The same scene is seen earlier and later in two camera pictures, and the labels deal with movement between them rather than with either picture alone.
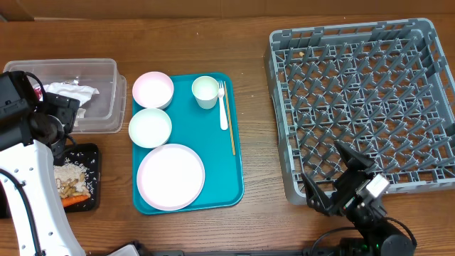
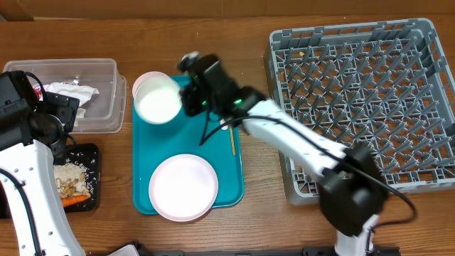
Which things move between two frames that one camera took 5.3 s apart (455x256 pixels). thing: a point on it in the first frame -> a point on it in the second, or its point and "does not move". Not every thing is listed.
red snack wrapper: x=38 y=93 does not move
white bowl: x=150 y=128 -> x=158 y=99
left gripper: x=65 y=108 does not move
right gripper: x=350 y=180 -> x=195 y=95
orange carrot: x=74 y=199 does not move
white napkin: x=81 y=93 does not move
